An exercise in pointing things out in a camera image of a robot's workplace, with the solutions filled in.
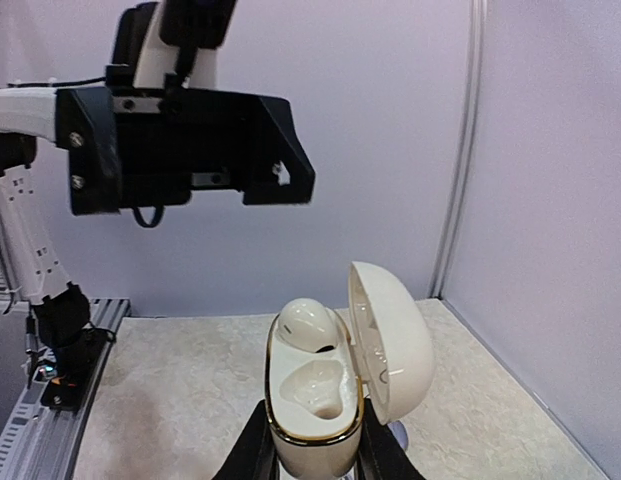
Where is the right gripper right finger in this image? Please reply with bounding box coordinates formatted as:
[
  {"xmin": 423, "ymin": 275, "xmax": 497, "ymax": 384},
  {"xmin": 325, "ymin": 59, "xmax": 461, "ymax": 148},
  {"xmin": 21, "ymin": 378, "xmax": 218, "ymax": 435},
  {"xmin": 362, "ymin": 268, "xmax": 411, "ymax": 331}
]
[{"xmin": 359, "ymin": 398, "xmax": 425, "ymax": 480}]

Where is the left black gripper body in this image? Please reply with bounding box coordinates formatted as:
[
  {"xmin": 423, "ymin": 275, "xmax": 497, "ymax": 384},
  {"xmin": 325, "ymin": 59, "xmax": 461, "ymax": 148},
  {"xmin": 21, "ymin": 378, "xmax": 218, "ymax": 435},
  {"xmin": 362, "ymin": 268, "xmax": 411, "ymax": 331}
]
[{"xmin": 107, "ymin": 65, "xmax": 270, "ymax": 208}]

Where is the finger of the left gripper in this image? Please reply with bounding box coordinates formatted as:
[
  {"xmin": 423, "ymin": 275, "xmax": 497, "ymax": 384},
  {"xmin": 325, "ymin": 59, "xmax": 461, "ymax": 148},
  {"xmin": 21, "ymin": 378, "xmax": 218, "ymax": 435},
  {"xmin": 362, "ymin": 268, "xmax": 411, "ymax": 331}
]
[
  {"xmin": 242, "ymin": 95, "xmax": 316, "ymax": 206},
  {"xmin": 55, "ymin": 86, "xmax": 122, "ymax": 216}
]

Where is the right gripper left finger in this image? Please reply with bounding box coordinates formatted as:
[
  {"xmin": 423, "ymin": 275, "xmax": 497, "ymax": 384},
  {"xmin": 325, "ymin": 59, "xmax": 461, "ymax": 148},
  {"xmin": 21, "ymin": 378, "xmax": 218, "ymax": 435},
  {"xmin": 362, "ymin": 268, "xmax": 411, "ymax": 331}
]
[{"xmin": 217, "ymin": 400, "xmax": 278, "ymax": 480}]

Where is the cream earbud charging case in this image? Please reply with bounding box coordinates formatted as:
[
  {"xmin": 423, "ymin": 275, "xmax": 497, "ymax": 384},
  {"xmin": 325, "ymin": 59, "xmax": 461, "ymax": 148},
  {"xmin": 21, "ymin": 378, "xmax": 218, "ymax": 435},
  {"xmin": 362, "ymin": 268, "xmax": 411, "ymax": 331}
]
[{"xmin": 264, "ymin": 261, "xmax": 435, "ymax": 479}]

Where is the cream white earbud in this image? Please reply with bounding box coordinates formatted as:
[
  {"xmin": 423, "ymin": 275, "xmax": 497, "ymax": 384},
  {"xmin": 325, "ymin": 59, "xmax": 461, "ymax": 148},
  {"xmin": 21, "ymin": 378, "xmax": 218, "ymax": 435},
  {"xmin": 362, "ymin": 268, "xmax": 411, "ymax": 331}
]
[{"xmin": 277, "ymin": 298, "xmax": 338, "ymax": 353}]

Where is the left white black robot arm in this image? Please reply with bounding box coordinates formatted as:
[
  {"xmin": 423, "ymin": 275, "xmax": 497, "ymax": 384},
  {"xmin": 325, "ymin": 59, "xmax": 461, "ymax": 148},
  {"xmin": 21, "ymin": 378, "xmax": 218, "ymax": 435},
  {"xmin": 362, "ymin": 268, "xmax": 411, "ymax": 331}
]
[{"xmin": 0, "ymin": 1, "xmax": 315, "ymax": 353}]

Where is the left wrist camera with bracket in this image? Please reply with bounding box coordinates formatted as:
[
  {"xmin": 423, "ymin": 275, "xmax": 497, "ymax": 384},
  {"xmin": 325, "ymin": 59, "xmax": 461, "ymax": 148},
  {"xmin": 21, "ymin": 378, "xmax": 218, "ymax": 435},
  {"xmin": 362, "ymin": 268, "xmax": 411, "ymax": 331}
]
[{"xmin": 105, "ymin": 0, "xmax": 236, "ymax": 90}]

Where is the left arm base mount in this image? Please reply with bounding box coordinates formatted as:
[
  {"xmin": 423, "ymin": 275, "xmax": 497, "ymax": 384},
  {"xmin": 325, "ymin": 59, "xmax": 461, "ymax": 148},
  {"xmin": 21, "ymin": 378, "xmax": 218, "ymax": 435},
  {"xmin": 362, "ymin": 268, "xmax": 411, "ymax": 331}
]
[{"xmin": 26, "ymin": 282, "xmax": 116, "ymax": 412}]

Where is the aluminium front rail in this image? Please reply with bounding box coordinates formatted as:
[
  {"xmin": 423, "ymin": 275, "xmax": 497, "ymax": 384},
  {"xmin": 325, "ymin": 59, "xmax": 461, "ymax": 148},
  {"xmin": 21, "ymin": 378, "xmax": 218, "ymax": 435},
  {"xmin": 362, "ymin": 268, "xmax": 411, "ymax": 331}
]
[{"xmin": 0, "ymin": 299, "xmax": 131, "ymax": 479}]

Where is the left aluminium frame post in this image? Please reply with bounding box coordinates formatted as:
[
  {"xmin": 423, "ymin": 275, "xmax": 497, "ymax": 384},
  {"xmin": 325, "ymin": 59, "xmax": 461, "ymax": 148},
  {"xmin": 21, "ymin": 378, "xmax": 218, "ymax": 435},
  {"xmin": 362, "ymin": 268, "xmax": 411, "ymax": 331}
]
[{"xmin": 428, "ymin": 0, "xmax": 489, "ymax": 299}]

